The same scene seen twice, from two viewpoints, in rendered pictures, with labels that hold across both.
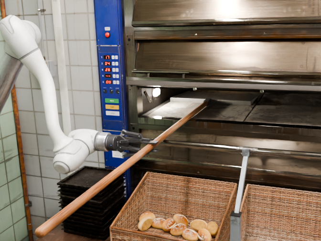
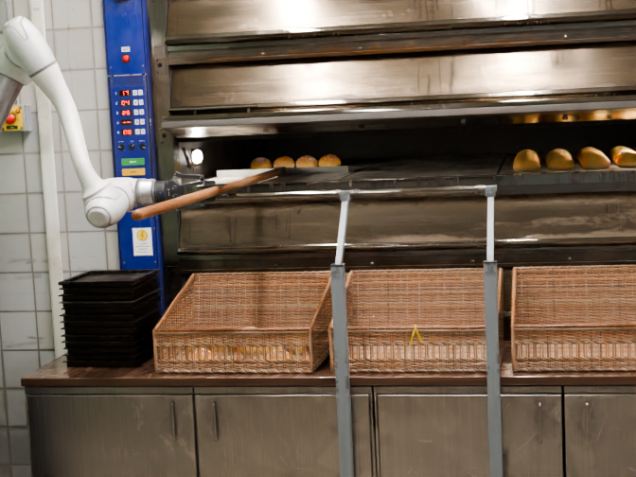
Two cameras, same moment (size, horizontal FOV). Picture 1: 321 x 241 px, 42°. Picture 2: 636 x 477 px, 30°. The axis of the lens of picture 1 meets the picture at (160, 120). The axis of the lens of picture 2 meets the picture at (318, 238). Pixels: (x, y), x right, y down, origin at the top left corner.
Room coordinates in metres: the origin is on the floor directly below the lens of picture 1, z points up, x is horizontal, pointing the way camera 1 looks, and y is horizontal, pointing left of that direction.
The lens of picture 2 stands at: (-2.09, 0.48, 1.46)
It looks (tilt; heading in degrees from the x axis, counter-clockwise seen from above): 6 degrees down; 349
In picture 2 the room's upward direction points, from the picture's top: 3 degrees counter-clockwise
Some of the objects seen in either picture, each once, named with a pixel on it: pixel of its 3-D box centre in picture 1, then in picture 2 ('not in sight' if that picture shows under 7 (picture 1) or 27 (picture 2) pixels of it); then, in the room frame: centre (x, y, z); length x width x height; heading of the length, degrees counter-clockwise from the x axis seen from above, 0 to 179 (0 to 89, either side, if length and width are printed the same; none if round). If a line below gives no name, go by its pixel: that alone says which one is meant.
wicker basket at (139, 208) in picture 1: (176, 216); (248, 320); (2.00, -0.07, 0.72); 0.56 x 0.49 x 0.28; 67
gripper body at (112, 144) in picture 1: (118, 143); (169, 191); (1.81, 0.20, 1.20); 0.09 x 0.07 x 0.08; 68
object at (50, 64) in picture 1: (44, 69); (15, 118); (2.55, 0.70, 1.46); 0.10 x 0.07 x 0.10; 68
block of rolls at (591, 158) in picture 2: not in sight; (575, 157); (2.23, -1.41, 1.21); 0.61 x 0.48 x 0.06; 158
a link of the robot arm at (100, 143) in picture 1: (104, 141); (148, 192); (1.84, 0.26, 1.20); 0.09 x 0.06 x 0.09; 158
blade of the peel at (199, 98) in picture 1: (215, 96); (291, 168); (2.85, -0.39, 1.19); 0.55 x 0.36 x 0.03; 68
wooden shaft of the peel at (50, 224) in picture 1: (155, 142); (221, 188); (1.81, 0.03, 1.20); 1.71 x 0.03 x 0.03; 158
